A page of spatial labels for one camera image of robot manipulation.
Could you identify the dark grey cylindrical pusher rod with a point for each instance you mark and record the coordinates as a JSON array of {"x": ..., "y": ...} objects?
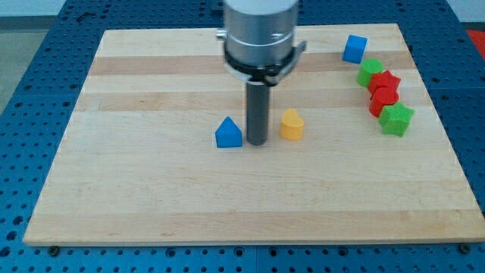
[{"x": 257, "y": 105}]

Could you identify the yellow heart block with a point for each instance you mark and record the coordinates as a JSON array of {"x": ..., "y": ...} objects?
[{"x": 291, "y": 125}]

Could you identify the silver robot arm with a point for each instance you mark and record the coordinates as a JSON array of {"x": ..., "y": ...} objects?
[{"x": 259, "y": 49}]

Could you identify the red star block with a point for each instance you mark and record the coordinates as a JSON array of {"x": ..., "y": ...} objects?
[{"x": 384, "y": 79}]

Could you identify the green star block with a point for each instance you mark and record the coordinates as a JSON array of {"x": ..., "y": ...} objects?
[{"x": 395, "y": 119}]

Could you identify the blue pentagon house block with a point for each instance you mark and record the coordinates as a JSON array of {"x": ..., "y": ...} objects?
[{"x": 228, "y": 134}]

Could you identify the blue cube block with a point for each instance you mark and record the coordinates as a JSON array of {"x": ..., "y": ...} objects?
[{"x": 354, "y": 49}]

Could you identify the green cylinder block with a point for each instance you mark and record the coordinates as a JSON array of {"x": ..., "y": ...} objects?
[{"x": 368, "y": 68}]

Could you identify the red cylinder block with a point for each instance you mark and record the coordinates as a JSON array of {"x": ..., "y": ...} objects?
[{"x": 382, "y": 96}]

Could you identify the light wooden board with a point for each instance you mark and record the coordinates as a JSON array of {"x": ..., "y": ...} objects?
[{"x": 138, "y": 164}]

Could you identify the red object at right edge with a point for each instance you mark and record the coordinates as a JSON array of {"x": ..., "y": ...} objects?
[{"x": 478, "y": 39}]

